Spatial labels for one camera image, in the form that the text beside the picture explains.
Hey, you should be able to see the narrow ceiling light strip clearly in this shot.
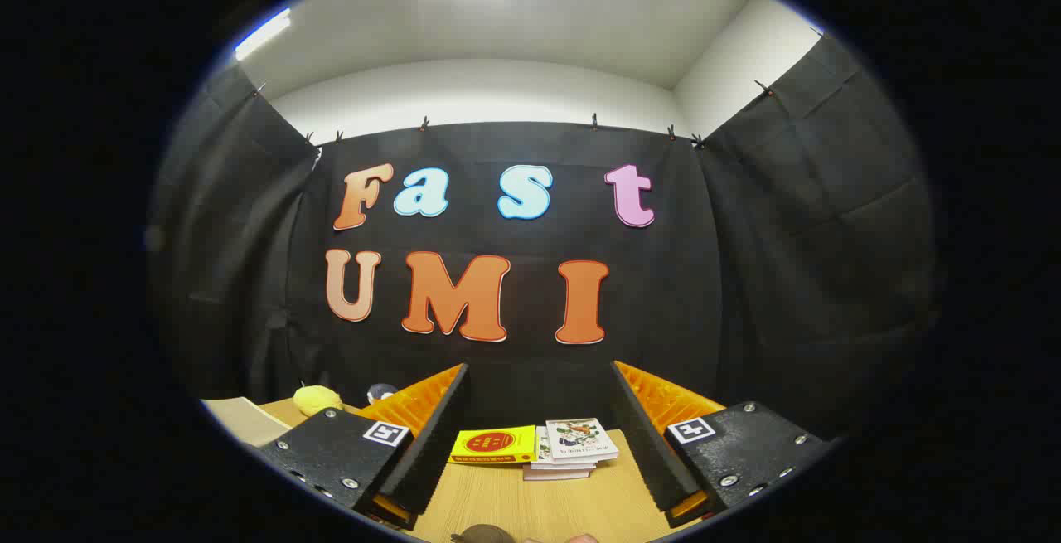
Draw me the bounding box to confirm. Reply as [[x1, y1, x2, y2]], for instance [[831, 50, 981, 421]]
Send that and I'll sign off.
[[233, 7, 293, 61]]

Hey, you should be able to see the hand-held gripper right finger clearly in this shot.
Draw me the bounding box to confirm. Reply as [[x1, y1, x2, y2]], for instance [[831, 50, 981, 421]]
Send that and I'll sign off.
[[611, 359, 834, 529]]

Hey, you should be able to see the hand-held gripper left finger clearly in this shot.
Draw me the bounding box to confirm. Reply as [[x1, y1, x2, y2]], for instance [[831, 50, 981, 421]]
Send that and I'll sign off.
[[255, 363, 472, 530]]

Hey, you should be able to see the brown fuzzy shoe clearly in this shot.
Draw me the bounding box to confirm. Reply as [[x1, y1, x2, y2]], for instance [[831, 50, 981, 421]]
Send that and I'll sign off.
[[451, 524, 516, 543]]

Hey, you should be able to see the black backdrop cloth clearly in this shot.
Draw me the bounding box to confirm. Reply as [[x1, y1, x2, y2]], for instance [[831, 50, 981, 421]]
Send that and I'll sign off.
[[148, 32, 939, 444]]

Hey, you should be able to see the yellow plush bread toy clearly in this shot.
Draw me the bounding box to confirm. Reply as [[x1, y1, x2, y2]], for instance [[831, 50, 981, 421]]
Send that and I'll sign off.
[[292, 385, 344, 418]]

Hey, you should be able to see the yellow book red circle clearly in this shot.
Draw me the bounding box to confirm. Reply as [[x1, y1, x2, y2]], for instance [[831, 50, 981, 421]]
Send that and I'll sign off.
[[448, 424, 539, 466]]

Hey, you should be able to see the cream fabric storage box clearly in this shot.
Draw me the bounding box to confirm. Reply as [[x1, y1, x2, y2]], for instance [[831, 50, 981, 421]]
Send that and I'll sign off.
[[201, 396, 293, 449]]

